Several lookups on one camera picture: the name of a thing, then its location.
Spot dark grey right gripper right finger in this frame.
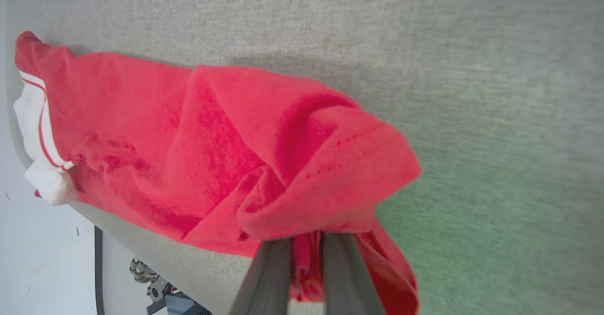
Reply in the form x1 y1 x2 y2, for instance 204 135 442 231
322 232 386 315

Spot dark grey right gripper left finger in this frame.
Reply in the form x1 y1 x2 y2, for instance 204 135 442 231
228 236 294 315

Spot red and white garment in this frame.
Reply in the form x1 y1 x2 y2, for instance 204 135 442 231
13 31 422 315

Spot grey fabric sofa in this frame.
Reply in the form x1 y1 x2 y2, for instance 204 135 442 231
5 0 604 315

